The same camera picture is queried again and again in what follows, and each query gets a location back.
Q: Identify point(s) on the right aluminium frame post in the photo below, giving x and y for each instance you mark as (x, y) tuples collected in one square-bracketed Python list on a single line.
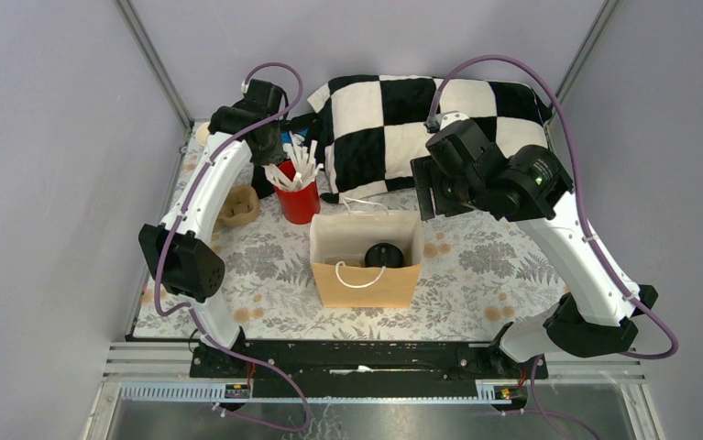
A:
[(597, 30)]

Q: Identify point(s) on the black white checkered blanket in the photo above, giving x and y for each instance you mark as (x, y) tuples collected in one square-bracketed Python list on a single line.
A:
[(369, 128)]

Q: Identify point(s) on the black blue printed cloth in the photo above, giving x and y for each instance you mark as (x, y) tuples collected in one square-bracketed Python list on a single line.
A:
[(303, 126)]

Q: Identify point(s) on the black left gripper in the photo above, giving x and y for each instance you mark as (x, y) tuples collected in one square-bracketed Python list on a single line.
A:
[(273, 155)]

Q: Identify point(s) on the aluminium frame post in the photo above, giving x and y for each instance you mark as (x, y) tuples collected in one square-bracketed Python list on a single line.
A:
[(138, 31), (597, 30)]

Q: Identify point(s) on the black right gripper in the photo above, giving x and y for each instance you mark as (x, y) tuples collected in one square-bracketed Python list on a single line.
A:
[(422, 172)]

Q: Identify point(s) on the black plastic cup lid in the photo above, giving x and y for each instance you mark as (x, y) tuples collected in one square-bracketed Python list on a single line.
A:
[(384, 255)]

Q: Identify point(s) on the stack of paper cups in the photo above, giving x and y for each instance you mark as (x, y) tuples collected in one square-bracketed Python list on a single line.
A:
[(202, 134)]

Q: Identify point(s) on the red cup holder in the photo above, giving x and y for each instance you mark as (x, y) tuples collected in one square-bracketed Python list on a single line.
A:
[(301, 206)]

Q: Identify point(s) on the left aluminium frame post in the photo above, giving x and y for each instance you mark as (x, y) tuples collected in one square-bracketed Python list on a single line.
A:
[(138, 31)]

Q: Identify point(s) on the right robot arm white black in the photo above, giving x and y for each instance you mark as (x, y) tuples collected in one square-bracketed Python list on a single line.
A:
[(594, 318)]

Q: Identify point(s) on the white brown paper bag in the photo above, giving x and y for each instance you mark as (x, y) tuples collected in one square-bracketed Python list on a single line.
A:
[(338, 244)]

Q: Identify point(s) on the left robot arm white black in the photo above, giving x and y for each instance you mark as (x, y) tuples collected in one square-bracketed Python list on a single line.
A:
[(178, 248)]

